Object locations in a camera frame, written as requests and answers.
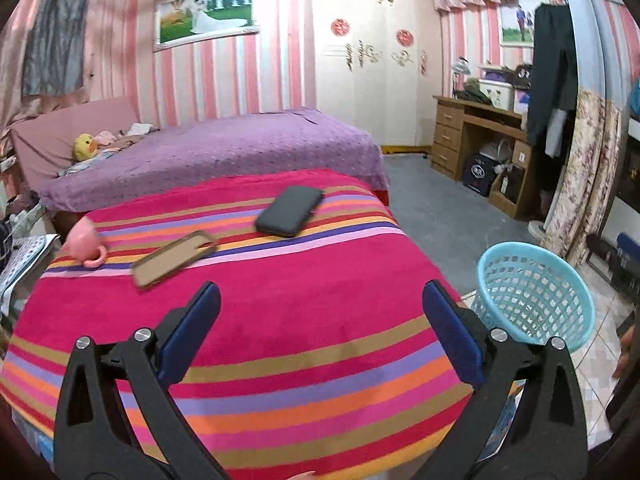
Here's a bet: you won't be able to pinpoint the light blue plastic basket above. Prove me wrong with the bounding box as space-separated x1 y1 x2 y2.
472 242 596 352

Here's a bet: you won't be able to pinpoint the floral beige curtain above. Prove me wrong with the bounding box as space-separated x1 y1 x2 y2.
542 89 623 266

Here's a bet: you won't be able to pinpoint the white fan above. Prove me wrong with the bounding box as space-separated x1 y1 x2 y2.
480 139 512 165

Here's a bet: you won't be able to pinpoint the black box under desk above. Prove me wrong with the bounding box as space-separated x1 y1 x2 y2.
462 153 498 197

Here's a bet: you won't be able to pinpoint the pink piggy bank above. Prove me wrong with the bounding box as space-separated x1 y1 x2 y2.
62 216 107 269

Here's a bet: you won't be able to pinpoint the brown phone case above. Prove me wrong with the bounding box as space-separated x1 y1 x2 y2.
131 230 217 289

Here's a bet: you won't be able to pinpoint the black hanging clothes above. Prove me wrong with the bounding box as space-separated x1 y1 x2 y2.
526 2 580 158

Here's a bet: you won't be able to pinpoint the white storage box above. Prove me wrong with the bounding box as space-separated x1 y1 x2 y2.
478 78 515 112

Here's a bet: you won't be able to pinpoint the wooden desk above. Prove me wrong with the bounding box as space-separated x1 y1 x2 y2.
430 96 536 219

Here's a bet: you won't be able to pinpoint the striped pink blanket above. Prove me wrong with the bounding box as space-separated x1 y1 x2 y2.
1 170 471 479

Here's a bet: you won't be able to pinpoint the desk lamp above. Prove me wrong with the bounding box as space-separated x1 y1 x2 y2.
451 56 471 96

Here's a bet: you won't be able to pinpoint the small framed couple photo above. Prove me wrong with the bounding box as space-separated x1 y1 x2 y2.
499 0 549 48

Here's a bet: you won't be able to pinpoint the black wallet case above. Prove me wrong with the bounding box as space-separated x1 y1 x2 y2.
255 185 324 238

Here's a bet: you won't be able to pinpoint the yellow duck plush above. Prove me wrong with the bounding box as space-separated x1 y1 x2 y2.
73 133 99 162

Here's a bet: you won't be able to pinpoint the pink headboard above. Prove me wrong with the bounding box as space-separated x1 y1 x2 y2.
10 96 139 192

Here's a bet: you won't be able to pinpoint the purple dotted bed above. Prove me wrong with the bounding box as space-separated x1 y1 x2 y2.
38 107 390 212

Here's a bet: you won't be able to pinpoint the white wardrobe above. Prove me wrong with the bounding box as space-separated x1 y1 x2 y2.
311 0 444 148

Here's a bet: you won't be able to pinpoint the grey window curtain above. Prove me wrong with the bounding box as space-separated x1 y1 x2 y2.
22 0 89 98

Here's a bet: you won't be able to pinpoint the wedding photo frame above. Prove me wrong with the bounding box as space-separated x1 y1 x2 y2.
154 0 259 51

